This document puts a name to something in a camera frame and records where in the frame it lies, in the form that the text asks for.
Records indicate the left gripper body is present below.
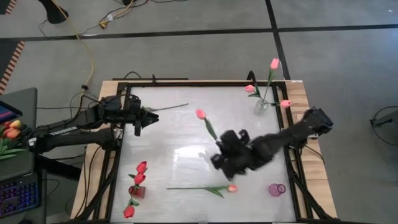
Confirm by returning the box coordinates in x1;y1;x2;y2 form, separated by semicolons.
123;95;144;137

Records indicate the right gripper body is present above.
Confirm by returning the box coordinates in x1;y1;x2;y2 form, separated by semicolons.
211;129;252;181

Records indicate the pink artificial tulip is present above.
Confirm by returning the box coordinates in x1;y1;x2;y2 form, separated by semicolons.
267;99;292;110
262;57;280;103
143;103;190;112
167;184;238;199
244;83;264;103
195;108;223;146

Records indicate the purple glass vase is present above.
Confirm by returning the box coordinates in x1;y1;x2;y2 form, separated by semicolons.
267;182;286;198

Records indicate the clear glass vase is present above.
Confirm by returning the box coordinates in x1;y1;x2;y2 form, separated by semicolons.
252;98;269;115

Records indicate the red glass vase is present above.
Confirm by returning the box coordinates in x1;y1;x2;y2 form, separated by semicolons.
128;185;146;199

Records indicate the black diagonal support strut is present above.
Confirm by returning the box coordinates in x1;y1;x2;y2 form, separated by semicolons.
74;146;119;223
284;155;338;223

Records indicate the grey side desk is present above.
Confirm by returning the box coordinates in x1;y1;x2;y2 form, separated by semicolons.
0;87;39;183

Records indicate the orange tulip bunch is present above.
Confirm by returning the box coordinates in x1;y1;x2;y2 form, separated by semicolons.
0;119;34;161

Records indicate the dark tablet screen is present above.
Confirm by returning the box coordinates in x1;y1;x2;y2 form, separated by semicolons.
0;100;23;124

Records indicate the black stand base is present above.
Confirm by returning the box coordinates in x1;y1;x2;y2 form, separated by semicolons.
37;0;69;25

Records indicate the backlit black keyboard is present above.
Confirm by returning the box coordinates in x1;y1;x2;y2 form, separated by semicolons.
0;172;43;218

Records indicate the grey floor stand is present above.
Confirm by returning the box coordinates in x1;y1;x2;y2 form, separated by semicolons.
369;110;398;128

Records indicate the black rail bar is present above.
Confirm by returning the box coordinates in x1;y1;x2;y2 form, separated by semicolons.
111;73;189;82

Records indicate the black table frame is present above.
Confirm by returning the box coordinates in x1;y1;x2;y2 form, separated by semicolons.
105;81;302;224

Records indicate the yellow floor cable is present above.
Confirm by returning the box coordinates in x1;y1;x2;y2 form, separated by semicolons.
51;0;135;124

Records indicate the black floor cable bundle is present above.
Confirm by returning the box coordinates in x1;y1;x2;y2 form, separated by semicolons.
35;90;100;125

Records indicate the black cable ring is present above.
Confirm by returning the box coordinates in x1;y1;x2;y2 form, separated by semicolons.
368;105;398;161

